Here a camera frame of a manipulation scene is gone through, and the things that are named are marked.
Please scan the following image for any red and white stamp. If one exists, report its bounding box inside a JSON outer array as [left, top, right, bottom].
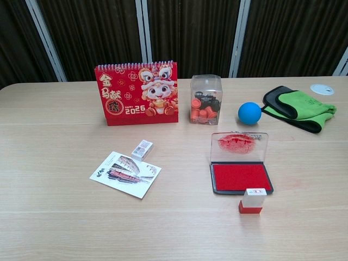
[[239, 187, 266, 215]]

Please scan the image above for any small white printed box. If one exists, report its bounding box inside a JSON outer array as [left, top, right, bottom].
[[131, 139, 154, 160]]

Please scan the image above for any clear box of orange parts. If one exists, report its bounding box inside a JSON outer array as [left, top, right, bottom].
[[189, 74, 224, 126]]

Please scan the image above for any red 2026 desk calendar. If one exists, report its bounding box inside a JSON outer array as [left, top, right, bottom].
[[94, 60, 180, 127]]

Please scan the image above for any illustrated postcard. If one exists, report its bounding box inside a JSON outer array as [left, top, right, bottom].
[[89, 151, 162, 200]]

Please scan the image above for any blue ball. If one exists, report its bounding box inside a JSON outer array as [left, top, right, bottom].
[[238, 102, 263, 126]]

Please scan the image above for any red ink pad case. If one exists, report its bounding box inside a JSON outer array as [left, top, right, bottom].
[[209, 131, 275, 196]]

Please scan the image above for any green and black cloth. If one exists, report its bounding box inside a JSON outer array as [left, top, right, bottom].
[[262, 85, 338, 134]]

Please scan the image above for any white round table grommet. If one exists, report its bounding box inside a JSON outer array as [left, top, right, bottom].
[[310, 83, 334, 96]]

